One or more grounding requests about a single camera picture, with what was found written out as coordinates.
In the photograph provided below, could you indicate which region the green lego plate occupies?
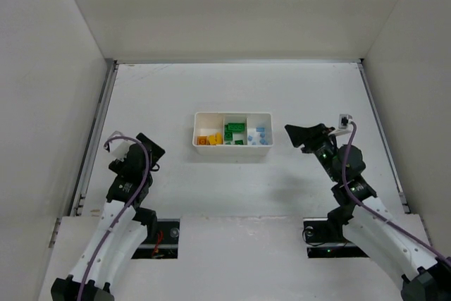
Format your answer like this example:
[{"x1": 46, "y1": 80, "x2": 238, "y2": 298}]
[{"x1": 225, "y1": 140, "x2": 244, "y2": 145}]

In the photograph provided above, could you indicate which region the green lego brick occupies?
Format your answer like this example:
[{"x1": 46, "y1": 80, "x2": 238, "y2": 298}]
[
  {"x1": 224, "y1": 132, "x2": 233, "y2": 141},
  {"x1": 227, "y1": 123, "x2": 246, "y2": 133}
]

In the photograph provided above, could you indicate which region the yellow striped lego brick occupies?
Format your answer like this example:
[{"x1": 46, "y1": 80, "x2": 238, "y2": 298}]
[{"x1": 197, "y1": 136, "x2": 208, "y2": 146}]

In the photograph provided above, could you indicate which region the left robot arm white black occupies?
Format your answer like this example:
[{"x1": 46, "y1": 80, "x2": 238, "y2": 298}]
[{"x1": 51, "y1": 133, "x2": 166, "y2": 300}]

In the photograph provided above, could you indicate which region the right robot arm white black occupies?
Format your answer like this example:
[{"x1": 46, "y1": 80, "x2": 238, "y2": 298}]
[{"x1": 285, "y1": 116, "x2": 450, "y2": 300}]

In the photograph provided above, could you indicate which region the white three-compartment container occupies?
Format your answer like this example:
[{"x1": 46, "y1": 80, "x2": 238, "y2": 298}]
[{"x1": 192, "y1": 112, "x2": 274, "y2": 156}]

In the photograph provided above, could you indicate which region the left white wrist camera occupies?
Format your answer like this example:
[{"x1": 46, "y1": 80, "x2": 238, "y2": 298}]
[{"x1": 104, "y1": 130, "x2": 132, "y2": 161}]

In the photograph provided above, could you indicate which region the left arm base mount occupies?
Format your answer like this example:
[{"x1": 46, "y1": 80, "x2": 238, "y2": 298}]
[{"x1": 132, "y1": 208, "x2": 180, "y2": 259}]

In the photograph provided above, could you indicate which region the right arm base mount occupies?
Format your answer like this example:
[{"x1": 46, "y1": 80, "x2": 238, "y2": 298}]
[{"x1": 302, "y1": 207, "x2": 369, "y2": 259}]

